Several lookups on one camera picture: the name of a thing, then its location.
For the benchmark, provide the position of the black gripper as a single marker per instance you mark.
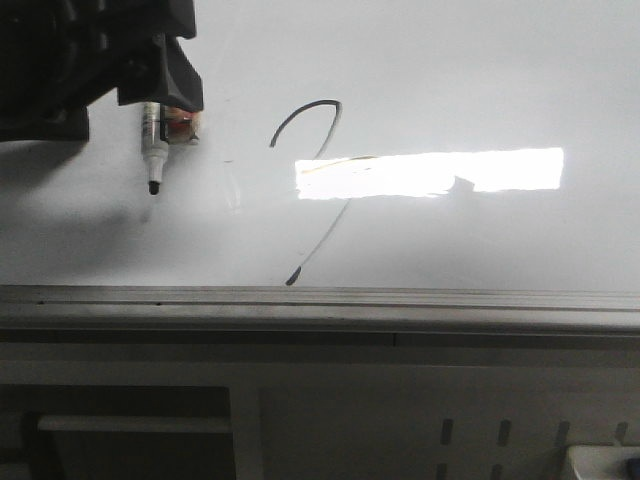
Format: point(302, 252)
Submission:
point(57, 57)

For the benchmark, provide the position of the white black whiteboard marker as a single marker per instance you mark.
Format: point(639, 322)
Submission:
point(154, 148)

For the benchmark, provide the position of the white whiteboard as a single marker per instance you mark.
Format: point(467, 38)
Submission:
point(488, 145)

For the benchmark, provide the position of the white pegboard panel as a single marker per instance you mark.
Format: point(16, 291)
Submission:
point(412, 422)

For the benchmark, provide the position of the white marker holder box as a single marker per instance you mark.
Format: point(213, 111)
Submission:
point(584, 462)

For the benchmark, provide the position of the aluminium whiteboard tray rail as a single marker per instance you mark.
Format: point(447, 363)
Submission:
point(175, 314)

